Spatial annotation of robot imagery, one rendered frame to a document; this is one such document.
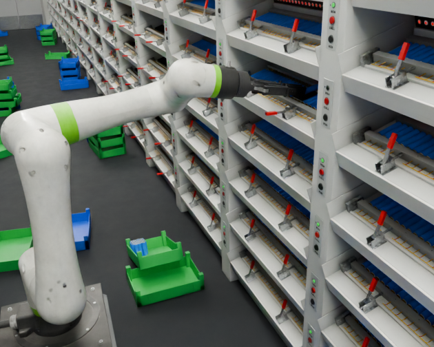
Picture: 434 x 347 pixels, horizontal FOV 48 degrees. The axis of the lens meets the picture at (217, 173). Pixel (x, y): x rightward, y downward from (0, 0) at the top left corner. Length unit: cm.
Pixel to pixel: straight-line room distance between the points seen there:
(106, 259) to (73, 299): 115
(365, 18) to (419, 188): 41
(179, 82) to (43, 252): 55
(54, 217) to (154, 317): 98
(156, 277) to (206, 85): 118
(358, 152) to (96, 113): 68
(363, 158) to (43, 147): 74
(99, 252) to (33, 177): 140
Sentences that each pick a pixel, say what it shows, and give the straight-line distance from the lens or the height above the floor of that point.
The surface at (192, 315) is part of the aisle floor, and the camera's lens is 209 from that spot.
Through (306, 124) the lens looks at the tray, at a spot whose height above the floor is 90.
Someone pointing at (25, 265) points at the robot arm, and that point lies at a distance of 148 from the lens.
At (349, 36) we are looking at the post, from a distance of 121.
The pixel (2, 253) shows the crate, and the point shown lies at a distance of 271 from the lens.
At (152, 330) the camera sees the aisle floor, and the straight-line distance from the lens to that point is 204.
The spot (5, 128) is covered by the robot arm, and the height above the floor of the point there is 97.
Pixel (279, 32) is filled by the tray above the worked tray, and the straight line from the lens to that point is 160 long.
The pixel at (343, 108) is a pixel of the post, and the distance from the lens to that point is 125.
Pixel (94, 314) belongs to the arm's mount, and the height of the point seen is 35.
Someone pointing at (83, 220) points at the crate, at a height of 1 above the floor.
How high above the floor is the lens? 136
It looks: 25 degrees down
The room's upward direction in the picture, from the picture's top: 2 degrees counter-clockwise
